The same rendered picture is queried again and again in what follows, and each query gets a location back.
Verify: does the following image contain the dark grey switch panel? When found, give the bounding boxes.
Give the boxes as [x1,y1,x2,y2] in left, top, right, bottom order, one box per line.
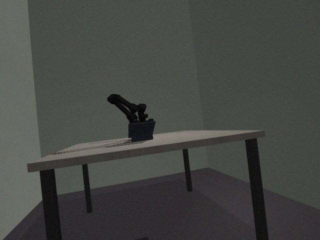
[128,121,156,142]

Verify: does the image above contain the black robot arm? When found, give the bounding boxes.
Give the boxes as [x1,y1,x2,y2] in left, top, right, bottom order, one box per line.
[107,94,148,124]

